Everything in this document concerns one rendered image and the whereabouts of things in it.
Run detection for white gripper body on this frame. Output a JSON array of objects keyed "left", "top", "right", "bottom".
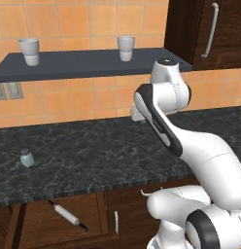
[{"left": 130, "top": 105, "right": 147, "bottom": 123}]

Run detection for open wooden drawer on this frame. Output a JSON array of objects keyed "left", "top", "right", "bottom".
[{"left": 4, "top": 191, "right": 120, "bottom": 249}]

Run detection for white cup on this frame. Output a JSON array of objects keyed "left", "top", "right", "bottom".
[
  {"left": 17, "top": 37, "right": 41, "bottom": 67},
  {"left": 117, "top": 35, "right": 137, "bottom": 63}
]

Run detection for dark wood base cabinet door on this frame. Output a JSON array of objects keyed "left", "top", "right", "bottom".
[{"left": 107, "top": 176, "right": 202, "bottom": 249}]

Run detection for dark wood cupboard door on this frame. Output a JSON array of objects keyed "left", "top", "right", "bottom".
[{"left": 163, "top": 0, "right": 241, "bottom": 72}]

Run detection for pale green shaker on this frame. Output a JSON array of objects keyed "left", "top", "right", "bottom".
[{"left": 19, "top": 148, "right": 36, "bottom": 169}]

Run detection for dark grey wall shelf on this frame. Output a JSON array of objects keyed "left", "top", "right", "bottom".
[{"left": 0, "top": 47, "right": 193, "bottom": 84}]

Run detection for white curved cabinet handle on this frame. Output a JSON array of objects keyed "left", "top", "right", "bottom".
[{"left": 140, "top": 187, "right": 164, "bottom": 198}]

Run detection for white straight cabinet handle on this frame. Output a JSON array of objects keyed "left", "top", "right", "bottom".
[{"left": 114, "top": 210, "right": 121, "bottom": 236}]

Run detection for silver cupboard door handle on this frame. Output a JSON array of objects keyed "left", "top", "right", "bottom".
[{"left": 200, "top": 2, "right": 221, "bottom": 59}]

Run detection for white rolling pin black handles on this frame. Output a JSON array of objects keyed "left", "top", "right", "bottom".
[{"left": 46, "top": 199, "right": 89, "bottom": 232}]

